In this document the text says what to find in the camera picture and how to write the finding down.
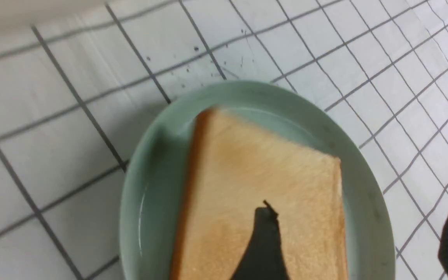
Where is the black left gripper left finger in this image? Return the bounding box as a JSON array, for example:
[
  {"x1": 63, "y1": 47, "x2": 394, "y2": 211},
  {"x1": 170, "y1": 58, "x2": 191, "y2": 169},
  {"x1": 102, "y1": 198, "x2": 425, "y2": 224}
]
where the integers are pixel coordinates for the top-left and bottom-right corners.
[{"x1": 231, "y1": 200, "x2": 290, "y2": 280}]

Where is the toast slice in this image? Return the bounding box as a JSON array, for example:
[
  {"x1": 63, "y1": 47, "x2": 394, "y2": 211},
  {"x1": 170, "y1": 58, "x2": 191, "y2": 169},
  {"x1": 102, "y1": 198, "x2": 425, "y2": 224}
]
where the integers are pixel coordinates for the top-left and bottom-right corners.
[{"x1": 170, "y1": 108, "x2": 348, "y2": 280}]

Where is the light green plate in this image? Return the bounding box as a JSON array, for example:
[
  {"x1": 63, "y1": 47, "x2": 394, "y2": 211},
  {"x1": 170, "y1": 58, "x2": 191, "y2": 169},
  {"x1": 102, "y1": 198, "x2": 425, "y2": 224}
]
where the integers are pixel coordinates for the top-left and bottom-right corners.
[{"x1": 119, "y1": 81, "x2": 396, "y2": 280}]

